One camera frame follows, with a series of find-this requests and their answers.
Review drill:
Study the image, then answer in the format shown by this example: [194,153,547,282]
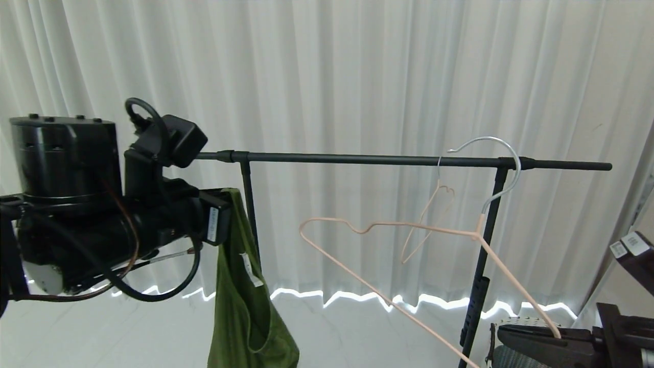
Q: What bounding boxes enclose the black cable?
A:
[100,96,201,303]

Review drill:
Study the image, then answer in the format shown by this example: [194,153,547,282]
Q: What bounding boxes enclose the green printed shirt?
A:
[207,188,300,368]

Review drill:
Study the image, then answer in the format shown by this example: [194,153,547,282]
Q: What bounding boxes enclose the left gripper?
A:
[119,176,232,262]

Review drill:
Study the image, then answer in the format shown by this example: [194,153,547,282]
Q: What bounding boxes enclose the white laundry basket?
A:
[485,316,563,368]

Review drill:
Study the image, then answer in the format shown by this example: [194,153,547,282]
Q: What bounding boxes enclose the pink clothes hanger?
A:
[299,136,563,368]
[400,156,456,265]

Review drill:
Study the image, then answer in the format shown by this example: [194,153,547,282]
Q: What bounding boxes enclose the black clothes rack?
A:
[196,150,613,368]

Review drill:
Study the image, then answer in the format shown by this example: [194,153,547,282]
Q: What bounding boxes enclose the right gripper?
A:
[592,302,654,368]

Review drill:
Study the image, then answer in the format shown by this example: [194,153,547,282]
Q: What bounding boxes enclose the white curtain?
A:
[0,0,654,320]

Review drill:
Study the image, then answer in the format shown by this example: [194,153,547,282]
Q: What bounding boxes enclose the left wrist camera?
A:
[124,113,209,199]

